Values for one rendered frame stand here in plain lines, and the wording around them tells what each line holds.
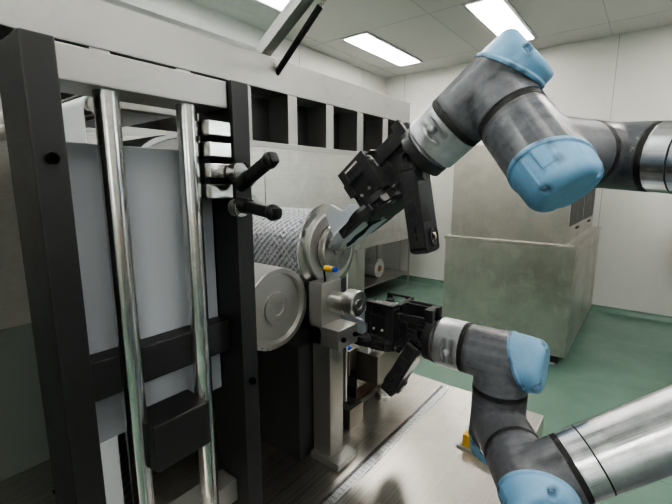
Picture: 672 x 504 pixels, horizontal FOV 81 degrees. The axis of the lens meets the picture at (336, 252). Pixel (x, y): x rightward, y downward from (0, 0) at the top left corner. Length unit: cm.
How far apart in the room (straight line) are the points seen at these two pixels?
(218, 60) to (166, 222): 64
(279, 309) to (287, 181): 51
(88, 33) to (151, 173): 51
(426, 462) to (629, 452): 32
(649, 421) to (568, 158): 29
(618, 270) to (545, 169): 468
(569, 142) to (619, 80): 469
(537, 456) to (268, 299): 38
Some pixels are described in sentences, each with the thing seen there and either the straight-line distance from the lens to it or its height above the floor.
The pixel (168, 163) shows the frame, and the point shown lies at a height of 137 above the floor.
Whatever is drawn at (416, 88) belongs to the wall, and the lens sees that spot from 577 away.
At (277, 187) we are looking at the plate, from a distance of 102.
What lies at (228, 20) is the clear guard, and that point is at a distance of 98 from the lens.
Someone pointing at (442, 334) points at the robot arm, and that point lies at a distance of 62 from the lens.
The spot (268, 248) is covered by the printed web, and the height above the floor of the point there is 125.
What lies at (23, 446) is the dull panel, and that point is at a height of 94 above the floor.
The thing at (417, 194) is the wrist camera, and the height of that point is 134.
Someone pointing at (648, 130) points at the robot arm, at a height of 141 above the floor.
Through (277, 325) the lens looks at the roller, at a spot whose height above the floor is 115.
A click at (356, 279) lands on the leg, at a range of 161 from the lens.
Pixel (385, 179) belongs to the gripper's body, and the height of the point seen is 136.
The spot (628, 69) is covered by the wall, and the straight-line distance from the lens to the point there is 513.
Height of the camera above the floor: 136
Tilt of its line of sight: 10 degrees down
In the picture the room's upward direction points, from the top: straight up
